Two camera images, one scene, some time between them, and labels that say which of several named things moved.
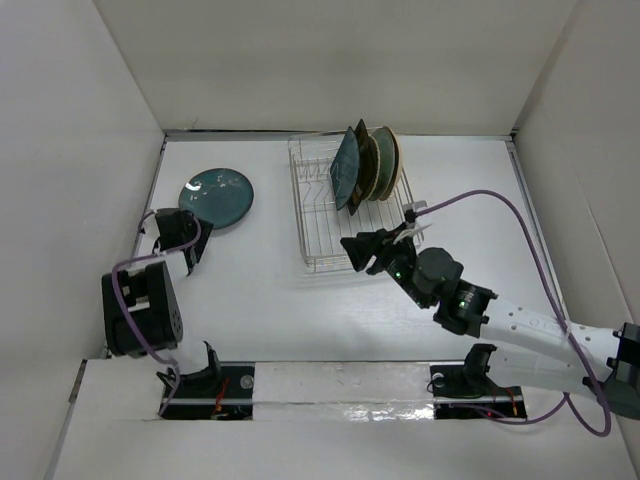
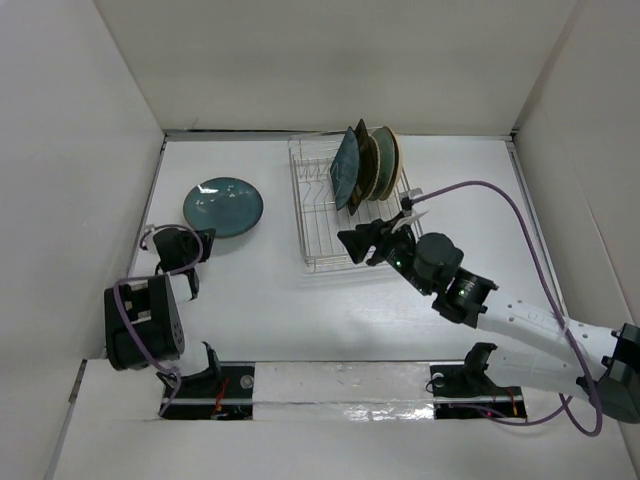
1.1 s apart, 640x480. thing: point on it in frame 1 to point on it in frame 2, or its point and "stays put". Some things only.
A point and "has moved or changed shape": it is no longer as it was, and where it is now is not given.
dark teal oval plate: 344,167 stays put
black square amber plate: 363,142 stays put
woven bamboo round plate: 375,167 stays put
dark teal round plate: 219,196 has moved or changed shape
